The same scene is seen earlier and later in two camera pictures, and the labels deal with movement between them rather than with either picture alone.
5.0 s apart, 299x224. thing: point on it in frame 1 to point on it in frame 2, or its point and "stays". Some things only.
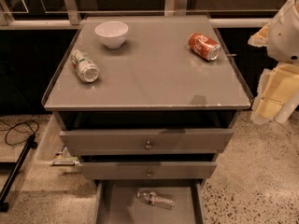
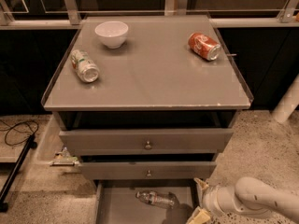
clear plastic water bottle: [157, 199] stays
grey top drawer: [146, 142] stays
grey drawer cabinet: [146, 98] stays
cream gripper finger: [276, 86] to [199, 217]
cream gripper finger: [261, 37] to [203, 184]
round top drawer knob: [148, 146] stays
